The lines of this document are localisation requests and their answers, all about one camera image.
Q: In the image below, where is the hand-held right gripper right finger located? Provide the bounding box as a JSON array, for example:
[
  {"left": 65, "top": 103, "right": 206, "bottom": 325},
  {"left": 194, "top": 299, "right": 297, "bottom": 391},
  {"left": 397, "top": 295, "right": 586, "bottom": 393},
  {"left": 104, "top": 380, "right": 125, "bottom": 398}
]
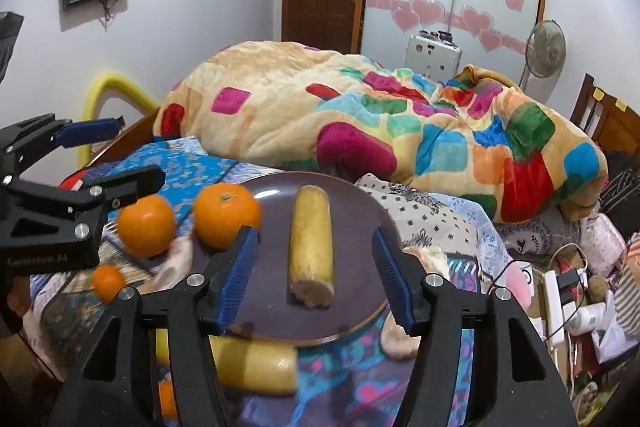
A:
[{"left": 371, "top": 226, "right": 581, "bottom": 427}]

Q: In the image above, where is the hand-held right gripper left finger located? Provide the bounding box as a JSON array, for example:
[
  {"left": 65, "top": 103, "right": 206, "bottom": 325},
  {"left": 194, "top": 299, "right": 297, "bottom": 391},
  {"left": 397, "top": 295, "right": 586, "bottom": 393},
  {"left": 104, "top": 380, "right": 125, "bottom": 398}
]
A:
[{"left": 50, "top": 226, "right": 262, "bottom": 427}]

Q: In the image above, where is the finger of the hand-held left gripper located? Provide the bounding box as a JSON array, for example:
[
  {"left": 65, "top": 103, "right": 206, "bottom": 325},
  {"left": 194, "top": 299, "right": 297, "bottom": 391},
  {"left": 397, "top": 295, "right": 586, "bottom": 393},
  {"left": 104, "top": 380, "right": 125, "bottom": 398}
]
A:
[
  {"left": 0, "top": 113, "right": 125, "bottom": 180},
  {"left": 0, "top": 166, "right": 166, "bottom": 254}
]

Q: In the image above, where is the beige shell-shaped piece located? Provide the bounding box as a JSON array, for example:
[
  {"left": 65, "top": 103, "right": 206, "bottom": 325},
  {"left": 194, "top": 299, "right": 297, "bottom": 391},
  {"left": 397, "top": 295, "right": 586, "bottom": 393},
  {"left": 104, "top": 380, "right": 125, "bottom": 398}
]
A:
[
  {"left": 381, "top": 314, "right": 422, "bottom": 361},
  {"left": 402, "top": 244, "right": 447, "bottom": 269}
]

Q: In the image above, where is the dark brown round plate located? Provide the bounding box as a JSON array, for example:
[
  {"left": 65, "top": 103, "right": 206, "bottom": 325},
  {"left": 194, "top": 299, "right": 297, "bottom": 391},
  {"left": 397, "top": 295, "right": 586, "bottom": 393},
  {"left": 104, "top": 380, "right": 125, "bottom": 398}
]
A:
[{"left": 205, "top": 171, "right": 402, "bottom": 348}]

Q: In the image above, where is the small orange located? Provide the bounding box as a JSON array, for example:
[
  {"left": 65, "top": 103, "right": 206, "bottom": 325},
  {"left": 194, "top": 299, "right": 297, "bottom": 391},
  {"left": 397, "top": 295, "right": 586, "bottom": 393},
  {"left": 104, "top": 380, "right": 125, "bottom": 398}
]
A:
[{"left": 92, "top": 264, "right": 127, "bottom": 304}]

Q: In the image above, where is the large orange with stem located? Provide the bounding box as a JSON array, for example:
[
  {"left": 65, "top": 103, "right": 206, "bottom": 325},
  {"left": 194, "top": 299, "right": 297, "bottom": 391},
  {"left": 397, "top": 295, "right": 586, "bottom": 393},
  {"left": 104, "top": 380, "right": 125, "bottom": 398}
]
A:
[{"left": 192, "top": 183, "right": 262, "bottom": 252}]

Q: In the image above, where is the yellow corn cob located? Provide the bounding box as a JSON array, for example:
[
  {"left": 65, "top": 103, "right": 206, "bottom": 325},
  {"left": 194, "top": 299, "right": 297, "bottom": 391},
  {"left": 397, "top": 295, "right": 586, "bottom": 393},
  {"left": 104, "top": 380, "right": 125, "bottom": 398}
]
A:
[
  {"left": 155, "top": 329, "right": 301, "bottom": 395},
  {"left": 288, "top": 185, "right": 335, "bottom": 309}
]

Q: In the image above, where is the wooden bed footboard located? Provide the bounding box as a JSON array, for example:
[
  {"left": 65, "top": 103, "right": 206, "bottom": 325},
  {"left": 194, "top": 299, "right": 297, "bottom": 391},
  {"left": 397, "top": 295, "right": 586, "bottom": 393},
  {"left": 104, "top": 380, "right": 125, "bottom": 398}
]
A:
[{"left": 77, "top": 107, "right": 166, "bottom": 168}]

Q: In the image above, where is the yellow foam tube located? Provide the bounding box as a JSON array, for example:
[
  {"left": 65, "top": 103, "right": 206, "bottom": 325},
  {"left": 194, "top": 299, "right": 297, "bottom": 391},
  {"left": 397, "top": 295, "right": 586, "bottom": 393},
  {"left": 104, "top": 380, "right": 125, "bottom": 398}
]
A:
[{"left": 84, "top": 72, "right": 161, "bottom": 168}]

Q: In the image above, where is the blue patchwork patterned mat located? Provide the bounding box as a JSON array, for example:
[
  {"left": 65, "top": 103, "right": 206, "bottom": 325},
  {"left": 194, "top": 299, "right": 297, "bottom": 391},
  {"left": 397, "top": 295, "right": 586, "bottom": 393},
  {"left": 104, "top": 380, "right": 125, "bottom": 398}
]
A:
[{"left": 30, "top": 137, "right": 501, "bottom": 427}]

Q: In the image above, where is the pink plush toy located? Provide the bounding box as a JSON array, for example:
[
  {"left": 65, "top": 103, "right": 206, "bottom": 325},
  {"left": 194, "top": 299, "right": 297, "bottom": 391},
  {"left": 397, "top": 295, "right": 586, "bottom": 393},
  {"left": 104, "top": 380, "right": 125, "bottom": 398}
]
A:
[{"left": 501, "top": 261, "right": 532, "bottom": 309}]

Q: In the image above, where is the grey printed pillow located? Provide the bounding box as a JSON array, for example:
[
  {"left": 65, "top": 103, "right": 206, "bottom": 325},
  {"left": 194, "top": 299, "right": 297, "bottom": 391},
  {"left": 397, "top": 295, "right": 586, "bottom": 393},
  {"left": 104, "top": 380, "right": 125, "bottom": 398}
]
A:
[{"left": 495, "top": 202, "right": 601, "bottom": 259}]

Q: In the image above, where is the colourful checked fleece blanket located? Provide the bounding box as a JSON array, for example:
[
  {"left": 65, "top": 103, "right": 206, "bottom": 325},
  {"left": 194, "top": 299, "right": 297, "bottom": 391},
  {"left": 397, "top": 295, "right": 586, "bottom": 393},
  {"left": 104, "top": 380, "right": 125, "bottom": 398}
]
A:
[{"left": 152, "top": 41, "right": 608, "bottom": 224}]

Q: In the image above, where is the white power strip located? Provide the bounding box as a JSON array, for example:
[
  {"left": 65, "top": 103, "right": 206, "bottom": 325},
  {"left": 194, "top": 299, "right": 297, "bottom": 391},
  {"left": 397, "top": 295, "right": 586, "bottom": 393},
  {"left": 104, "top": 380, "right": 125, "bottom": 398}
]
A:
[{"left": 542, "top": 269, "right": 567, "bottom": 349}]

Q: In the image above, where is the black power adapter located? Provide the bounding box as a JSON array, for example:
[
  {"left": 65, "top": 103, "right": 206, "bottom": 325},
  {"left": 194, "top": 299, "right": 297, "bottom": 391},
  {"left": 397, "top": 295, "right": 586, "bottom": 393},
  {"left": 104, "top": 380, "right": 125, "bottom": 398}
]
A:
[{"left": 557, "top": 269, "right": 584, "bottom": 306}]

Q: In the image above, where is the white plastic device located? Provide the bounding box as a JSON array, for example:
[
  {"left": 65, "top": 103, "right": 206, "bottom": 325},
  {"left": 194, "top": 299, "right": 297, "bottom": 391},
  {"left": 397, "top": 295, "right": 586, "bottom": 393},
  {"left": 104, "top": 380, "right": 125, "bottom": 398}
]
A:
[{"left": 569, "top": 296, "right": 617, "bottom": 339}]

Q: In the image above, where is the pink dotted pouch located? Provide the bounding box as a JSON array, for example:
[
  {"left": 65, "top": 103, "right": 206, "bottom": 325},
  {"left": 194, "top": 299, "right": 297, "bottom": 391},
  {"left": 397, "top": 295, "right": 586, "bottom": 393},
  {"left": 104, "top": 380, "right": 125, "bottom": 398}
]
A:
[{"left": 585, "top": 213, "right": 627, "bottom": 269}]

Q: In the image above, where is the white box-shaped appliance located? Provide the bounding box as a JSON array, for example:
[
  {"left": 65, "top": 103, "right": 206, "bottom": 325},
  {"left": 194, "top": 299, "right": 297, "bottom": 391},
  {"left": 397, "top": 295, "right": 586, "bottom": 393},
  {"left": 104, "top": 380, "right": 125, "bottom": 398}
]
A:
[{"left": 402, "top": 29, "right": 463, "bottom": 82}]

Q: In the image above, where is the striped bag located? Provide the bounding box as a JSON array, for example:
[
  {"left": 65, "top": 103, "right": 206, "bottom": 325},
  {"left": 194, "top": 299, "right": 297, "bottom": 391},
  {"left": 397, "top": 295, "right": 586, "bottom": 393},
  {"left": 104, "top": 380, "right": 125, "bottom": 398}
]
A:
[{"left": 614, "top": 232, "right": 640, "bottom": 324}]

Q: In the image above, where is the black bag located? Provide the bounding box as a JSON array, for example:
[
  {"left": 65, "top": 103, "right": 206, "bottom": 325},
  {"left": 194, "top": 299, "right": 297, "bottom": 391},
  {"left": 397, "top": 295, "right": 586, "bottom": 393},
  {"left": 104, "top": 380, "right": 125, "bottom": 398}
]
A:
[{"left": 599, "top": 166, "right": 640, "bottom": 229}]

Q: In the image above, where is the wooden headboard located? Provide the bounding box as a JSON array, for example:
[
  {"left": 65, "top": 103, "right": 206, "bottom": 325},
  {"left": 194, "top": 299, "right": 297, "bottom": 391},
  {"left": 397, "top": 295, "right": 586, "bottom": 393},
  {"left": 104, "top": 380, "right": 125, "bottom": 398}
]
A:
[{"left": 570, "top": 74, "right": 640, "bottom": 152}]

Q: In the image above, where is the white standing fan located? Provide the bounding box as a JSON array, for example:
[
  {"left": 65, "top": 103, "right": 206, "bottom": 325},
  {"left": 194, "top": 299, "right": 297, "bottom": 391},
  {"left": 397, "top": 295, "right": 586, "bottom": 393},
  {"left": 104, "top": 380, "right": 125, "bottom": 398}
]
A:
[{"left": 517, "top": 21, "right": 567, "bottom": 90}]

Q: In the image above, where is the white cable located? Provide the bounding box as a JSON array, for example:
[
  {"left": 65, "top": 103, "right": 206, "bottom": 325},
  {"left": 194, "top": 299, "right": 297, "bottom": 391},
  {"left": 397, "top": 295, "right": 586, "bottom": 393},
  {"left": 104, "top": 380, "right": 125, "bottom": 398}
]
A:
[{"left": 547, "top": 243, "right": 592, "bottom": 279}]

